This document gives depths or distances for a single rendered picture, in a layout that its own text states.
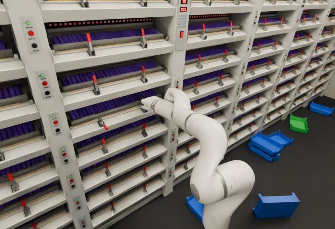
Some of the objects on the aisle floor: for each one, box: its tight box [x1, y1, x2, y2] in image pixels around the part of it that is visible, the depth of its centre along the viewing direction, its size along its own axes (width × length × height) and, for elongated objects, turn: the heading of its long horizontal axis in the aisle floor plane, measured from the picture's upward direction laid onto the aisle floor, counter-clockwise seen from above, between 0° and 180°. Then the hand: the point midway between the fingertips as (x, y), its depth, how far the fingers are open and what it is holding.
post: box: [0, 0, 93, 229], centre depth 107 cm, size 20×9×176 cm, turn 32°
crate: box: [252, 193, 300, 219], centre depth 166 cm, size 8×30×20 cm, turn 90°
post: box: [221, 0, 269, 160], centre depth 182 cm, size 20×9×176 cm, turn 32°
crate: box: [185, 195, 204, 224], centre depth 168 cm, size 30×20×8 cm
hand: (142, 98), depth 121 cm, fingers closed
